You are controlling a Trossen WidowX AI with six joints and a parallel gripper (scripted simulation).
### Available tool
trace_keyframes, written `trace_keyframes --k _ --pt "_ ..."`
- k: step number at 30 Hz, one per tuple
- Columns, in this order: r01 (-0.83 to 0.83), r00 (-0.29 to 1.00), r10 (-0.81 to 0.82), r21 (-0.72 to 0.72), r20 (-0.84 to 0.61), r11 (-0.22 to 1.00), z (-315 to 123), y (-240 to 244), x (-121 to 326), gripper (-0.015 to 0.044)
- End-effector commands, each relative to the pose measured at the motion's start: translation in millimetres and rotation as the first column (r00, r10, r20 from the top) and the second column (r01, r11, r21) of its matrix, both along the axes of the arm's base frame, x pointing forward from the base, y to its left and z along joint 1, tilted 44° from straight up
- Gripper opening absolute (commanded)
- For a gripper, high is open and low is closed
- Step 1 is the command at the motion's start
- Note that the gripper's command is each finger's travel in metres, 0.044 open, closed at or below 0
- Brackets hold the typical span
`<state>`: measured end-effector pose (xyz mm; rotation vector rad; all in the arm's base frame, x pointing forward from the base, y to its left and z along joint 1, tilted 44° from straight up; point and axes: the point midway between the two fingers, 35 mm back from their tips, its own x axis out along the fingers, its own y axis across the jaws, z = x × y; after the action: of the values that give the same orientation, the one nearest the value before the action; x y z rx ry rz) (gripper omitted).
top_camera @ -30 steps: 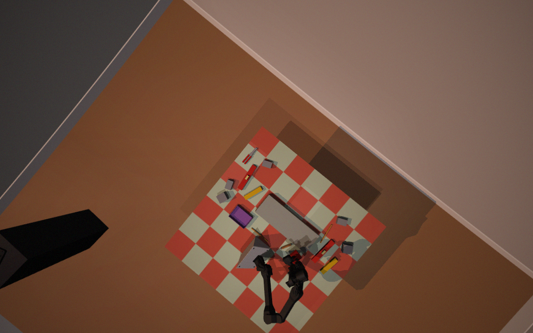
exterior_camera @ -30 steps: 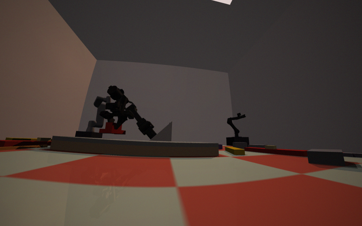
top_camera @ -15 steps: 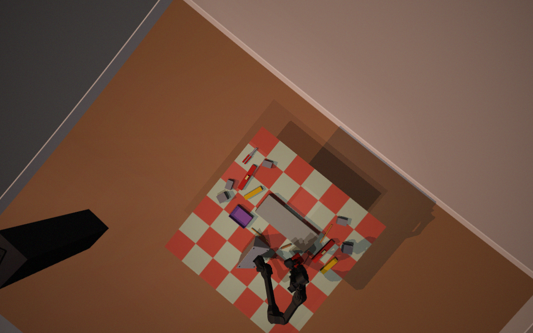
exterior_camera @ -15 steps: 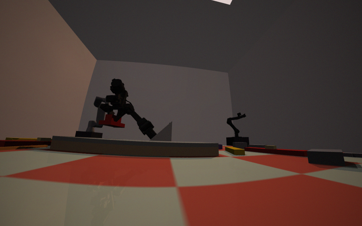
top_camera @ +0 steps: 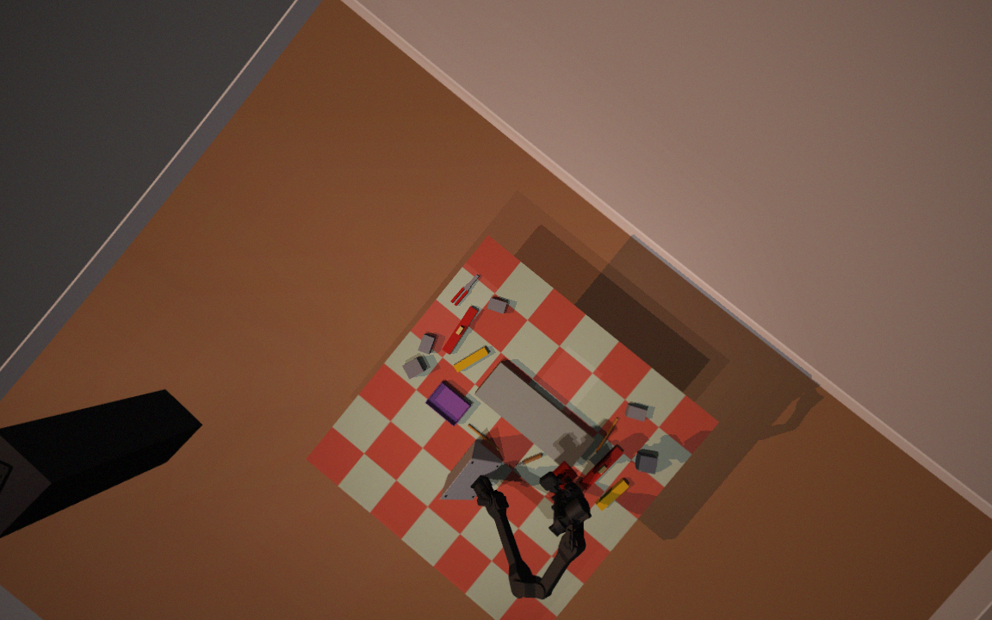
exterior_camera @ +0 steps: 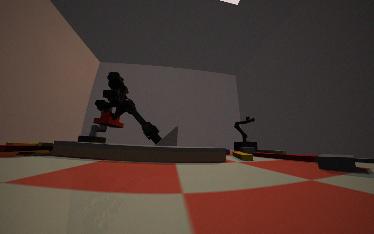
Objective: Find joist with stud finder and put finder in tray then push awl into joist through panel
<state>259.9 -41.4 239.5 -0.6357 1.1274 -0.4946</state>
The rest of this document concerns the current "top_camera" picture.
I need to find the purple rectangular tray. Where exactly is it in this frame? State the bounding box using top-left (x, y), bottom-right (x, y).
top-left (425, 381), bottom-right (471, 426)

